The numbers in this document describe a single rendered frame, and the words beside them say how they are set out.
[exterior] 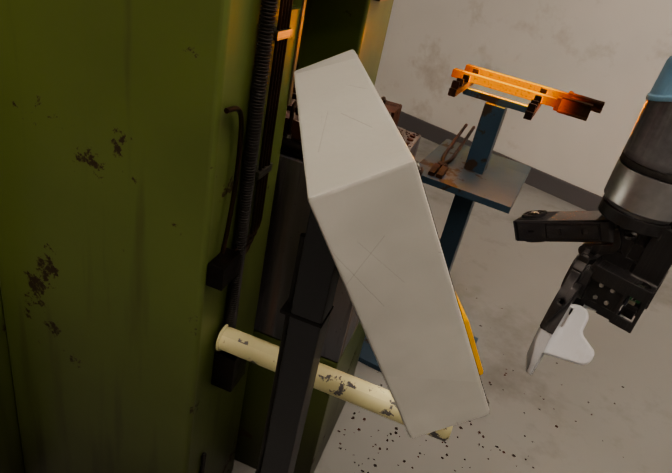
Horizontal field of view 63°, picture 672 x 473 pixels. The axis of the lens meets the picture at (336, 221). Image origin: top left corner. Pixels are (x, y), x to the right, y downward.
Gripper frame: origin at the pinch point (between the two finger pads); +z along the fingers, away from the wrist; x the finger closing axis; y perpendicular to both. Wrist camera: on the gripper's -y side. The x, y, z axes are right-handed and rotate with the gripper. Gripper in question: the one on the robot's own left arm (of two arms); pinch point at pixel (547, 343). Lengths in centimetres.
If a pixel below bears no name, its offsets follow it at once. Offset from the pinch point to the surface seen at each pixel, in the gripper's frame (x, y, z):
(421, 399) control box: -24.6, -3.8, -4.0
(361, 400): 1.6, -22.8, 30.9
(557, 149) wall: 304, -91, 64
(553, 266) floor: 208, -44, 93
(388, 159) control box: -29.6, -10.3, -25.8
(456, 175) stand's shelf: 82, -54, 19
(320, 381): -1.3, -30.1, 30.5
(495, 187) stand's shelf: 86, -44, 19
